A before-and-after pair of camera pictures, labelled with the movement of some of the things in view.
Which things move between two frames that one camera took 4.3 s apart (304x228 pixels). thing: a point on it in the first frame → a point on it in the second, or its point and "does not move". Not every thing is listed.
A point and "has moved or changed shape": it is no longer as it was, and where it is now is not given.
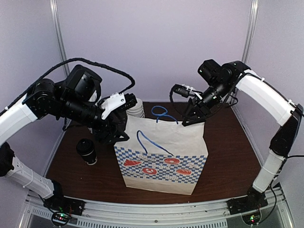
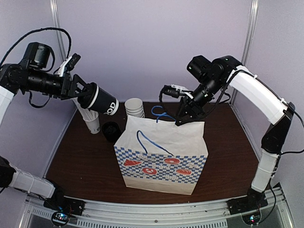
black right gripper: x=199 y=108 → x=191 y=108
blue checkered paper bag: x=162 y=155 does not move
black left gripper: x=105 y=137 → x=66 y=92
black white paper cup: x=90 y=159 has moved or changed shape
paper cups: x=137 y=110 does not move
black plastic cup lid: x=85 y=147 → x=85 y=100
